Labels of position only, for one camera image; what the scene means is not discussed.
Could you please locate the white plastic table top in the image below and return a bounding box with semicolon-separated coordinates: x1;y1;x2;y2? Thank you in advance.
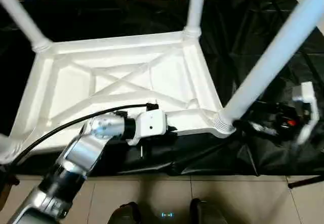
0;29;237;165

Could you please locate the black mat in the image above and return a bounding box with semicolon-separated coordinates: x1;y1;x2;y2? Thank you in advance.
0;0;324;176

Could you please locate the grey right robot foot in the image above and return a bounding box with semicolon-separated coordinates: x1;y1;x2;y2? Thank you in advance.
188;199;228;224

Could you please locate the grey robot foot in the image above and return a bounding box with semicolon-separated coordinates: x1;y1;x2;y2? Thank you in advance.
107;202;142;224
188;199;228;224

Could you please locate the grey left robot foot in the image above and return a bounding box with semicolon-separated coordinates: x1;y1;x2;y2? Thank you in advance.
107;202;142;224

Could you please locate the flat brown cardboard sheet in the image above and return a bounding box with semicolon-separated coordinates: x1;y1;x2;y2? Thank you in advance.
0;173;13;212

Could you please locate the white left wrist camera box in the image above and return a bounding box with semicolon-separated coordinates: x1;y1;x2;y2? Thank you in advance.
128;108;169;146

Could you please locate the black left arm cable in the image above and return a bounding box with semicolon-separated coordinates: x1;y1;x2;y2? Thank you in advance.
8;102;158;170

